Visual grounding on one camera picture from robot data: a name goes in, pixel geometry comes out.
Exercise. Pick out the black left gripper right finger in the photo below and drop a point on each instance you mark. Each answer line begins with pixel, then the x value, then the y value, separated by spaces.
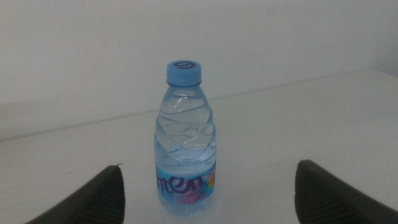
pixel 323 199

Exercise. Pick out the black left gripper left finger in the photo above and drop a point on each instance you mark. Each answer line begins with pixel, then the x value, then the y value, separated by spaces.
pixel 99 199

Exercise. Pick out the clear water bottle blue cap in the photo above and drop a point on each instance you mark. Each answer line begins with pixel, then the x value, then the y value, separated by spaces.
pixel 185 140

